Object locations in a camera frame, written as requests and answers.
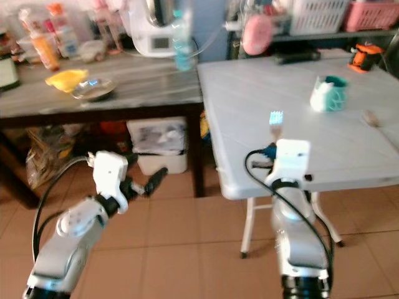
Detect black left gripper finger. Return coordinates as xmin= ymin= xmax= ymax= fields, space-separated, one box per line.
xmin=147 ymin=167 xmax=169 ymax=195

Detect white storage box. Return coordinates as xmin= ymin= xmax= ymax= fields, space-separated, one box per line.
xmin=128 ymin=117 xmax=189 ymax=175

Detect white plastic folding table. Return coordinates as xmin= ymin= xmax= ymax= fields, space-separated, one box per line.
xmin=196 ymin=55 xmax=399 ymax=259

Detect red round object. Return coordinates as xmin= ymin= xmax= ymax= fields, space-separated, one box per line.
xmin=100 ymin=121 xmax=128 ymax=138

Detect teal mug with white rabbit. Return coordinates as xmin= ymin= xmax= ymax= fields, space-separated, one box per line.
xmin=310 ymin=76 xmax=348 ymax=113

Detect dark wooden table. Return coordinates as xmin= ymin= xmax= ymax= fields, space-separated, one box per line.
xmin=0 ymin=53 xmax=205 ymax=209

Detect clear plastic bag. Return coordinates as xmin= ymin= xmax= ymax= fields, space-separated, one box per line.
xmin=27 ymin=128 xmax=69 ymax=187

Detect black remote control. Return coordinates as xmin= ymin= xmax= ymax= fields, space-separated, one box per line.
xmin=273 ymin=52 xmax=322 ymax=65

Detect shallow metal bowl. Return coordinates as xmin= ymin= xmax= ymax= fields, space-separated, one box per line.
xmin=72 ymin=78 xmax=118 ymax=102

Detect pink round handheld fan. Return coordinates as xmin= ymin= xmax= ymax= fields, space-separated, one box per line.
xmin=243 ymin=14 xmax=274 ymax=55

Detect dark metal shelf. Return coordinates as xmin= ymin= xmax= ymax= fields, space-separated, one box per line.
xmin=224 ymin=28 xmax=399 ymax=61

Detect yellow cloth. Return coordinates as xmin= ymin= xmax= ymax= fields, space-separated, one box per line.
xmin=45 ymin=69 xmax=89 ymax=94

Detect green and white tray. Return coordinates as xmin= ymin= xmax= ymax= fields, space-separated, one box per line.
xmin=0 ymin=57 xmax=21 ymax=91

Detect clear plastic water bottle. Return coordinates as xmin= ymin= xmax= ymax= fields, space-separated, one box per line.
xmin=173 ymin=9 xmax=194 ymax=70

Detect orange and black device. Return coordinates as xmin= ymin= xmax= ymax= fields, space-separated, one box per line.
xmin=349 ymin=42 xmax=384 ymax=72

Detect white kitchen appliance with display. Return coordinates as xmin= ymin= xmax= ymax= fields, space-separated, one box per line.
xmin=128 ymin=0 xmax=188 ymax=58

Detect white plastic basket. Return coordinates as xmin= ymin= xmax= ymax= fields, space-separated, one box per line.
xmin=290 ymin=0 xmax=353 ymax=35

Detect orange plastic bottle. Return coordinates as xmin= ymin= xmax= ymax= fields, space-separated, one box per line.
xmin=31 ymin=31 xmax=62 ymax=71

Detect clear bottle with orange cap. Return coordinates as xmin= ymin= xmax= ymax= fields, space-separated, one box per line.
xmin=47 ymin=3 xmax=79 ymax=58

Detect pink plastic basket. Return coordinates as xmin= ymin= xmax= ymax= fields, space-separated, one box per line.
xmin=343 ymin=0 xmax=399 ymax=32

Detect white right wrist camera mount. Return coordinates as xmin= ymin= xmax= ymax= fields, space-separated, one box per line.
xmin=265 ymin=138 xmax=312 ymax=184

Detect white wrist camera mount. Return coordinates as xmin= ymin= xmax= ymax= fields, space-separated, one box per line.
xmin=92 ymin=151 xmax=130 ymax=199
xmin=265 ymin=138 xmax=312 ymax=184

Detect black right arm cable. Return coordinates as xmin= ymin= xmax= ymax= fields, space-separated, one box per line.
xmin=244 ymin=148 xmax=336 ymax=275

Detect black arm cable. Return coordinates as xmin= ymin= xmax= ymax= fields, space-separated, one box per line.
xmin=244 ymin=148 xmax=336 ymax=275
xmin=32 ymin=156 xmax=94 ymax=262

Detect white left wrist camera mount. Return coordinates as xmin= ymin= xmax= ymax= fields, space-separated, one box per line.
xmin=92 ymin=151 xmax=130 ymax=199

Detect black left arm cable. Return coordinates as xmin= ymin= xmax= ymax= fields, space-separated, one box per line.
xmin=32 ymin=156 xmax=94 ymax=262

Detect thin white charger cable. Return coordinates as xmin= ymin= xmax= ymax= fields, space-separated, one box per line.
xmin=193 ymin=24 xmax=228 ymax=55

